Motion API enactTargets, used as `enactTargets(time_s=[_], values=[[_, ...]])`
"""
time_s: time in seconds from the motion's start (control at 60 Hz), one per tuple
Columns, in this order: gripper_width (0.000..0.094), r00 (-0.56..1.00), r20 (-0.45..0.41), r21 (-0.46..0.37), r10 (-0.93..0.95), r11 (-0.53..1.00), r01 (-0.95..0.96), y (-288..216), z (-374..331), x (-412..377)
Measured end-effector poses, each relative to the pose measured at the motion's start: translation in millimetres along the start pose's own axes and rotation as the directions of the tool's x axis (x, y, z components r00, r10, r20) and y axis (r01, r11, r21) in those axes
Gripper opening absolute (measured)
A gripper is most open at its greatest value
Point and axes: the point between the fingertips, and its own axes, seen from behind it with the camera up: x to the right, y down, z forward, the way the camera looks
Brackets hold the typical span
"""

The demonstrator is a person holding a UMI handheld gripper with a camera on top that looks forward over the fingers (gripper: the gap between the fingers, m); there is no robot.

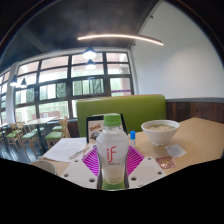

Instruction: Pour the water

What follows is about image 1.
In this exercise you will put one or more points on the black-framed tablet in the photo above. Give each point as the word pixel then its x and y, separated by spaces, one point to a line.
pixel 93 128

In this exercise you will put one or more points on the large black-framed window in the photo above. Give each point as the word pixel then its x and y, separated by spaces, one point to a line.
pixel 53 90

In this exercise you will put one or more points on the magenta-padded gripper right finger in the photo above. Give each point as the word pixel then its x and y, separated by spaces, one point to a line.
pixel 148 170

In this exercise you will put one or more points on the green-capped clear drink bottle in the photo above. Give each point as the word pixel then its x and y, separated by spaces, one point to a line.
pixel 112 150

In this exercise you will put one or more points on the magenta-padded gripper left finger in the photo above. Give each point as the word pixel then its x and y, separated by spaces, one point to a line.
pixel 78 173

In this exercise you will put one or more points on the small blue-capped bottle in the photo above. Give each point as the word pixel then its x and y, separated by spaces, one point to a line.
pixel 132 140

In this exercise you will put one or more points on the group of pendant lamps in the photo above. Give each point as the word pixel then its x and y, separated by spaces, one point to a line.
pixel 89 54

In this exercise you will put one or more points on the pale chopsticks sleeve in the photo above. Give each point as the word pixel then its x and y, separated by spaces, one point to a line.
pixel 80 151

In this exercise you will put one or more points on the group of green-seated wooden chairs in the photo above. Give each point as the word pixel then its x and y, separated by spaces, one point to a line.
pixel 28 136

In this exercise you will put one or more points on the green upholstered bench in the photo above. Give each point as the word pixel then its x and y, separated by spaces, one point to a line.
pixel 140 110

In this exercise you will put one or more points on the small red printed packet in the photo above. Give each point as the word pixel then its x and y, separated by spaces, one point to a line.
pixel 165 162

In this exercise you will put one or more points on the white paper napkin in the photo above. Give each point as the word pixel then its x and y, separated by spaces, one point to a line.
pixel 175 150

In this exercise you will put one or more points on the light wooden dining table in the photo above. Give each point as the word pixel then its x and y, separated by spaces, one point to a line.
pixel 40 120

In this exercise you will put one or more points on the white paper sheets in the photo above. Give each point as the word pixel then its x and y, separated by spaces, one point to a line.
pixel 63 150

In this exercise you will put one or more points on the long curved linear ceiling light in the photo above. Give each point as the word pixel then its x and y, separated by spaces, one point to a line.
pixel 123 36

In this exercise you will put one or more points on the white ceramic soup bowl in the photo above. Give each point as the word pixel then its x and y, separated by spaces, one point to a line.
pixel 160 135

